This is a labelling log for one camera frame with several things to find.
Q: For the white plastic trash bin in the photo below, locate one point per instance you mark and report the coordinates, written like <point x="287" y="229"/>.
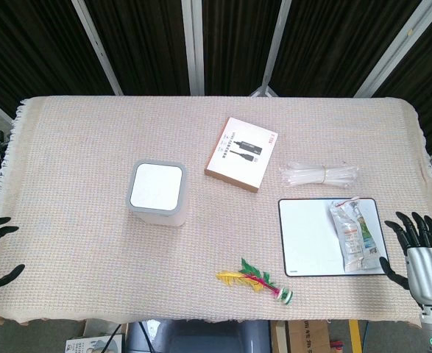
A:
<point x="164" y="217"/>

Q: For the beige woven tablecloth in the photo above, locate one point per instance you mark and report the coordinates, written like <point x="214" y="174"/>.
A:
<point x="90" y="257"/>

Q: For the aluminium frame post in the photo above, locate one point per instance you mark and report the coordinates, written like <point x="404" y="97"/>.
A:
<point x="193" y="48"/>
<point x="396" y="51"/>
<point x="274" y="48"/>
<point x="98" y="48"/>

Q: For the bundle of clear plastic sticks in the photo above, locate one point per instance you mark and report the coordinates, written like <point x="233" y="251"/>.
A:
<point x="318" y="175"/>

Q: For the white plastic bin lid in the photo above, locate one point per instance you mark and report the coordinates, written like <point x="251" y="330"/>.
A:
<point x="156" y="187"/>

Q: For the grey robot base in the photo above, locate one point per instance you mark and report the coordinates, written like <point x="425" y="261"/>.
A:
<point x="201" y="336"/>

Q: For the black pleated curtain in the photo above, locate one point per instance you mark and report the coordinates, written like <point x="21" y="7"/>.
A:
<point x="149" y="44"/>

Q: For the crumpled clear plastic packet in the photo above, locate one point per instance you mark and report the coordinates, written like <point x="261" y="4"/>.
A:
<point x="353" y="235"/>

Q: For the printed magazine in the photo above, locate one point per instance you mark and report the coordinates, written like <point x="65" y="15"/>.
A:
<point x="90" y="345"/>

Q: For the white black-edged mat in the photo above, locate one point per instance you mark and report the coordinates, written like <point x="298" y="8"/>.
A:
<point x="307" y="239"/>

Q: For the brown cardboard box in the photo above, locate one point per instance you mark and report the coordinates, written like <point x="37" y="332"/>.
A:
<point x="307" y="338"/>

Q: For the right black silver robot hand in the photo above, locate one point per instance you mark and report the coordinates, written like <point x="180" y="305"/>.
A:
<point x="427" y="272"/>

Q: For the colourful feather shuttlecock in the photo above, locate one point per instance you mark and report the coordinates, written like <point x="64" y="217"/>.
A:
<point x="254" y="278"/>

